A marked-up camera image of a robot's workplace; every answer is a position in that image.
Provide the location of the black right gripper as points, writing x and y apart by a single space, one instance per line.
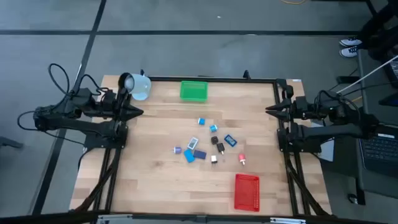
300 107

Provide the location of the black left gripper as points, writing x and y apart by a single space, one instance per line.
116 107

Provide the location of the blue printed card box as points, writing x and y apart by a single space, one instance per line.
230 140

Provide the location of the pink white charger plug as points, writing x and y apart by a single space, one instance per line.
241 157

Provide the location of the purple charger plug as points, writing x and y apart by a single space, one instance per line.
178 150

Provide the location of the blue white charger plug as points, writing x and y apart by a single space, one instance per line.
213 128
201 121

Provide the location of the white grey card box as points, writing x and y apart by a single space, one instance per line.
192 143

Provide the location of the black charger plug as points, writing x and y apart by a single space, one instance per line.
220 147

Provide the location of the black cube charger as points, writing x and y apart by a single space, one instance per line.
214 140

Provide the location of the teal card box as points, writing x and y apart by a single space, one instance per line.
189 156

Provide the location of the navy card box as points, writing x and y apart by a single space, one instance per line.
200 154

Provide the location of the red plastic basket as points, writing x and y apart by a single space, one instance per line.
246 193

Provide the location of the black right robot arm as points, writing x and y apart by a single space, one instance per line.
329 130

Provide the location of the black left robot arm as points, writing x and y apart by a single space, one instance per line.
77 125

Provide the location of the white desk lamp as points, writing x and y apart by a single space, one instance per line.
140 87

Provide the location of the white sheet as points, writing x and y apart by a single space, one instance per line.
328 152

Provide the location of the green plastic basket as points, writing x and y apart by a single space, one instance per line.
194 91

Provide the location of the black power strip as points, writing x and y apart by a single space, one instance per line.
347 80

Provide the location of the person's white shoe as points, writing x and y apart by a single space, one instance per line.
349 51
350 41

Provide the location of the grey side desk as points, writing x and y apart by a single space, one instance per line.
371 93

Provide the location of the dark laptop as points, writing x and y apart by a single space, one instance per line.
381 149

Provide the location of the grey stand foot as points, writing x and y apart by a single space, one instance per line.
9 142

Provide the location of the person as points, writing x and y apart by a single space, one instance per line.
377 28

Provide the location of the black aluminium table frame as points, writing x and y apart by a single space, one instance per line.
224 79

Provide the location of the silver bracket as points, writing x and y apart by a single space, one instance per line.
287 221
115 217

